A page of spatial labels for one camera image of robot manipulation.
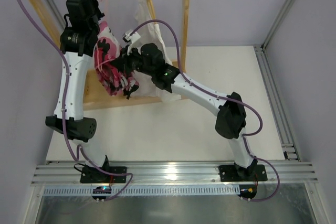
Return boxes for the pink camouflage trousers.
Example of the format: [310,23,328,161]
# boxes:
[93,21,139,99]

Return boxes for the white t-shirt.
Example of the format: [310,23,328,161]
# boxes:
[134,0,181,102]

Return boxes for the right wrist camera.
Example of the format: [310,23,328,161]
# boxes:
[123,30,141,55]

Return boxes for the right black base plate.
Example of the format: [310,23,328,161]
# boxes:
[218,165,268,182]

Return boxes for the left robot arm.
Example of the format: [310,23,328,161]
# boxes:
[45,0,109,184]

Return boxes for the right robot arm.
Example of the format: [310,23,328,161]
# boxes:
[110,43,258,180]

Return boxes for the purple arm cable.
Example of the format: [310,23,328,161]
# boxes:
[133,19,280,202]
[12,0,133,201]

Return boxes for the aluminium mounting rail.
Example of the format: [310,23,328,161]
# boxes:
[30,161,318,186]

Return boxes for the pink wire hanger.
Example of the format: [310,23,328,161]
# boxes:
[94,0,121,80]

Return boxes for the wooden clothes rack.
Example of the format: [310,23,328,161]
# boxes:
[29,0,190,110]

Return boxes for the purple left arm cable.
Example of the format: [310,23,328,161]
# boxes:
[12,0,133,201]

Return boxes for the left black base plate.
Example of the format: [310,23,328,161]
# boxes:
[80,165,127,184]

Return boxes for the slotted cable duct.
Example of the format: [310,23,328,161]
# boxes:
[43,184,240,197]

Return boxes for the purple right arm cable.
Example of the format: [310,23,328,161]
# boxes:
[133,19,280,202]

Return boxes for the wooden hanger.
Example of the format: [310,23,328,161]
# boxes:
[146,0,156,19]

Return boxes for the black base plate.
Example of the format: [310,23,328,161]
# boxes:
[218,165,268,182]
[80,165,127,184]

